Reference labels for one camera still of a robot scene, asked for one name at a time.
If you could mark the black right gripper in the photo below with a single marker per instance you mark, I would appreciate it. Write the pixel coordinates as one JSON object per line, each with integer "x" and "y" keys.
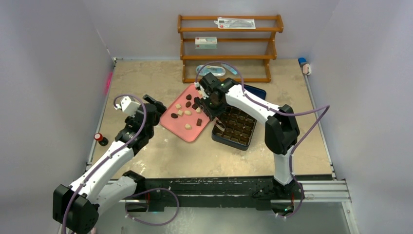
{"x": 207, "y": 107}

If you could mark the white green small box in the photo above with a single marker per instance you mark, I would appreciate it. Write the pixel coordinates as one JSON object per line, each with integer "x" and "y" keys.
{"x": 206, "y": 42}

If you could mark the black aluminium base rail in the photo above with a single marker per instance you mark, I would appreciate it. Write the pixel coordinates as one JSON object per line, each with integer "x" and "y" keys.
{"x": 259, "y": 192}

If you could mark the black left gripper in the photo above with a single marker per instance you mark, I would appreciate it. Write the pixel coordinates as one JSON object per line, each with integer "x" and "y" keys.
{"x": 159, "y": 109}

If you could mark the light blue small tube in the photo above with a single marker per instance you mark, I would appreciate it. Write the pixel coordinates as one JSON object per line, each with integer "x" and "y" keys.
{"x": 230, "y": 69}

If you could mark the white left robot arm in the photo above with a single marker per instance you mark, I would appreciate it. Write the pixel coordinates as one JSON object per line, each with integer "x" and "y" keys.
{"x": 78, "y": 206}

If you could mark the blue chocolate tin box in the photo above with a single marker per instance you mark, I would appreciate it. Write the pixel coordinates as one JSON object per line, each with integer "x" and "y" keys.
{"x": 239, "y": 129}

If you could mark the pink plastic tray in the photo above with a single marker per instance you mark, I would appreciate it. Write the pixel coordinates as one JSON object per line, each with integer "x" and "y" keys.
{"x": 177, "y": 125}

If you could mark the blue white corner device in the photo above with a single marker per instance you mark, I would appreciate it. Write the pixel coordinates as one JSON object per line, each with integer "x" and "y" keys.
{"x": 305, "y": 66}

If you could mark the white packaged item top shelf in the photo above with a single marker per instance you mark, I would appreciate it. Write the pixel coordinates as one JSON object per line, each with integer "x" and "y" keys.
{"x": 235, "y": 23}

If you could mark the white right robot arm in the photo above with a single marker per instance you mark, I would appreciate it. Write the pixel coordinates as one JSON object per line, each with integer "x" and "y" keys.
{"x": 281, "y": 127}

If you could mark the light blue oval package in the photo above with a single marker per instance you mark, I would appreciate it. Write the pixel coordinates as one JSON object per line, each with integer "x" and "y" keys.
{"x": 217, "y": 71}

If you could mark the dark blue tin lid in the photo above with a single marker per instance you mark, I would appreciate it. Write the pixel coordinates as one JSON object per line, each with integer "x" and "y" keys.
{"x": 256, "y": 91}

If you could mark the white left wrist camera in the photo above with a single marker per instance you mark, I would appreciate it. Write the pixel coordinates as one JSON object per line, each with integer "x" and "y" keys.
{"x": 128, "y": 106}

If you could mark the wooden shelf rack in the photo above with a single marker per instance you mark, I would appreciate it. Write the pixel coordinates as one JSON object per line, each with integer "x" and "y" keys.
{"x": 233, "y": 44}

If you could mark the red black button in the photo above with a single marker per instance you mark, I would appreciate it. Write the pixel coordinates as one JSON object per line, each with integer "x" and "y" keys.
{"x": 101, "y": 140}

